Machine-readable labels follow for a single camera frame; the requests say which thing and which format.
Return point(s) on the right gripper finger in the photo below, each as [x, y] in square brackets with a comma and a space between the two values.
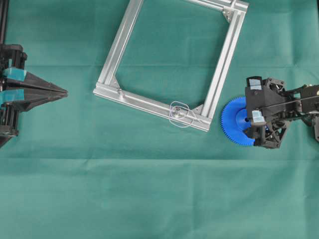
[254, 82]
[257, 129]

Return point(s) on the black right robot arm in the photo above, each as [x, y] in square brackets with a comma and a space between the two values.
[307, 98]

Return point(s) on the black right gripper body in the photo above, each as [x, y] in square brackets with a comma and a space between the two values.
[278, 108]

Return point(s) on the metal shaft with clear plate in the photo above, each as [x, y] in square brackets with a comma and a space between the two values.
[177, 112]

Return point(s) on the green table cloth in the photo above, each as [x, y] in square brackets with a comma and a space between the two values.
[84, 167]

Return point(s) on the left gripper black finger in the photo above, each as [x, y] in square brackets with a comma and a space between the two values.
[25, 100]
[19, 78]

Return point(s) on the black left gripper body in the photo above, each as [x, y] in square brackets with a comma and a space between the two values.
[12, 59]

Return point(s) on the blue plastic gear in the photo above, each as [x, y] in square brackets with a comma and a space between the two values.
[234, 122]

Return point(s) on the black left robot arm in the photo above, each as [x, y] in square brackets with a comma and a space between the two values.
[3, 19]

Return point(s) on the aluminium extrusion square frame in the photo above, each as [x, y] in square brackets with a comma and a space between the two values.
[108, 87]

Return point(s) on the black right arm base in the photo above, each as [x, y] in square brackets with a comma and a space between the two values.
[315, 125]

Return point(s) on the clear plastic plate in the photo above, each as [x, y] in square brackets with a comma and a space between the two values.
[187, 118]

